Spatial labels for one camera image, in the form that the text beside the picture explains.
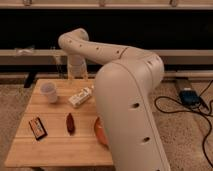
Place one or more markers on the clear gripper finger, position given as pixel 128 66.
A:
pixel 70 79
pixel 85 77

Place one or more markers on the white carton box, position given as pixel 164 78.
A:
pixel 79 98

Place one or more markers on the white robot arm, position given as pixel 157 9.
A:
pixel 121 90

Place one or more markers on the wooden table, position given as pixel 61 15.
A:
pixel 59 148

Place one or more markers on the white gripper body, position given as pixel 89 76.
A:
pixel 76 66

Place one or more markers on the orange bowl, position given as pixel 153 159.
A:
pixel 99 132

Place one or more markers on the dark red sausage toy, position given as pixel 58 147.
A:
pixel 70 123

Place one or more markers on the orange black card box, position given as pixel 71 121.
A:
pixel 37 128

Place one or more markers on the white plastic cup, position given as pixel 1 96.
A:
pixel 48 89

